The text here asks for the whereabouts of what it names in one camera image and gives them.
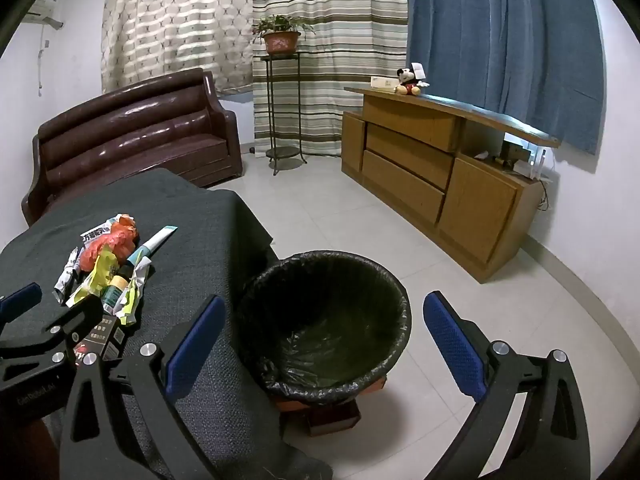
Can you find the striped curtain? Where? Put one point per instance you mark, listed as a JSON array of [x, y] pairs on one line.
[[345, 35]]

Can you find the beige patterned curtain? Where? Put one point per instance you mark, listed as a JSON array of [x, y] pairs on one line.
[[175, 20]]

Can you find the white card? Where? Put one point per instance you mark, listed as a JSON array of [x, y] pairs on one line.
[[417, 69]]

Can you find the brown leather sofa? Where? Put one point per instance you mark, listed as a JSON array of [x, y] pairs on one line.
[[135, 135]]

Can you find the dark small box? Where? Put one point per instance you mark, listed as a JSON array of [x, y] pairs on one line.
[[514, 152]]

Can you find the thin wall conduit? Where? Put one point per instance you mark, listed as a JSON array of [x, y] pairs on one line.
[[43, 60]]

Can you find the black-lined trash bin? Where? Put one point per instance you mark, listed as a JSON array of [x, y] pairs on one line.
[[325, 340]]

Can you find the white device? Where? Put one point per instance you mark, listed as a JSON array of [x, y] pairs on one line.
[[536, 162]]

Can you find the white yellow wrapper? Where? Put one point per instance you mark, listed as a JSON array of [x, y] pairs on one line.
[[133, 301]]

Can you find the small green bottle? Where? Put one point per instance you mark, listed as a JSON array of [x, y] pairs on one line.
[[115, 289]]

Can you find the black packet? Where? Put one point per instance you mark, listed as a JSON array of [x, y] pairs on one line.
[[107, 338]]

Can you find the white printed packet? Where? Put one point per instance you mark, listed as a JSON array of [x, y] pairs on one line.
[[97, 235]]

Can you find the metal plant stand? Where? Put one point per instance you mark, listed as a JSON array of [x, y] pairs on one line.
[[286, 154]]

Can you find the white teal tube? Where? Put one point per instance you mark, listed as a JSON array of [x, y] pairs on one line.
[[155, 242]]

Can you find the yellow green wrapper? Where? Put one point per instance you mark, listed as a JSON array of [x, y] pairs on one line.
[[97, 272]]

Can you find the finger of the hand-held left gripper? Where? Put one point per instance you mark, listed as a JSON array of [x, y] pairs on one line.
[[75, 321], [22, 296]]

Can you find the tissue box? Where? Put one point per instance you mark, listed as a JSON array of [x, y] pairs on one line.
[[384, 82]]

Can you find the blue curtain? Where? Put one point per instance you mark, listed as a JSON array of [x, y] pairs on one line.
[[500, 35]]

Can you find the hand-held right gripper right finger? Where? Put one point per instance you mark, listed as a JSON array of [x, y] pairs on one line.
[[455, 347]]

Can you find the small white wrapper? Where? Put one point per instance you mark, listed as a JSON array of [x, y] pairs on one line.
[[66, 271]]

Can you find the dark grey tablecloth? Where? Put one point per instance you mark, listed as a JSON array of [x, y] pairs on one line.
[[200, 240]]

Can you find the mouse plush toy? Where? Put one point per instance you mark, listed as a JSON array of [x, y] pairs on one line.
[[410, 83]]

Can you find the potted plant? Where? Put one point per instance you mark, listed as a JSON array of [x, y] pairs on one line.
[[281, 42]]

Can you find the wooden stool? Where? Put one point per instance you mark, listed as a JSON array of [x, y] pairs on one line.
[[332, 417]]

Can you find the orange plastic bag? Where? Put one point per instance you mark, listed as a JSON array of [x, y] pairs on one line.
[[107, 249]]

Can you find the wooden cabinet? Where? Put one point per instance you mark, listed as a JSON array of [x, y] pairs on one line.
[[400, 160]]

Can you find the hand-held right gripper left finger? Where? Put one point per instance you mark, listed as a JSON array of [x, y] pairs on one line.
[[194, 347]]

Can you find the white air conditioner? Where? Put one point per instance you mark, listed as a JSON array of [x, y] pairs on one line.
[[42, 10]]

